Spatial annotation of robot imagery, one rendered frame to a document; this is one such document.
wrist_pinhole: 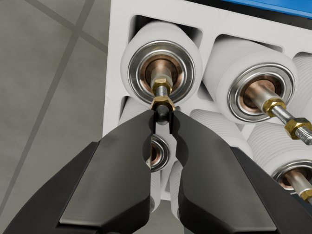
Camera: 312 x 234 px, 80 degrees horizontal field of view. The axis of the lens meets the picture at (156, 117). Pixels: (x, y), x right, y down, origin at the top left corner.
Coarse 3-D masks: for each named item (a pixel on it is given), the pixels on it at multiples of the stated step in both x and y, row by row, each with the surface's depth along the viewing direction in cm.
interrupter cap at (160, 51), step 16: (144, 48) 19; (160, 48) 19; (176, 48) 19; (144, 64) 20; (160, 64) 20; (176, 64) 20; (192, 64) 20; (128, 80) 21; (144, 80) 21; (176, 80) 21; (192, 80) 21; (144, 96) 22; (176, 96) 22
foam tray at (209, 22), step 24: (120, 0) 24; (144, 0) 24; (168, 0) 24; (120, 24) 25; (144, 24) 35; (192, 24) 25; (216, 24) 25; (240, 24) 25; (264, 24) 25; (120, 48) 26; (288, 48) 26; (120, 96) 30; (192, 96) 30; (168, 168) 38; (168, 192) 42
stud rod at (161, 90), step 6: (156, 90) 17; (162, 90) 16; (156, 96) 16; (156, 108) 14; (162, 108) 14; (156, 114) 13; (162, 114) 13; (168, 114) 13; (156, 120) 13; (162, 120) 13; (168, 120) 13
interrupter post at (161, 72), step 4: (156, 68) 20; (160, 68) 20; (164, 68) 20; (168, 68) 21; (152, 72) 20; (156, 72) 19; (160, 72) 18; (164, 72) 19; (168, 72) 19; (152, 76) 19; (156, 76) 18; (160, 76) 18; (164, 76) 18; (168, 76) 18; (152, 80) 18; (168, 80) 18; (152, 84) 18; (172, 84) 19
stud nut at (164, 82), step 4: (156, 80) 17; (160, 80) 17; (164, 80) 17; (156, 84) 17; (160, 84) 17; (164, 84) 17; (168, 84) 17; (152, 88) 17; (156, 88) 17; (168, 88) 17; (152, 92) 18; (168, 92) 17; (168, 96) 18
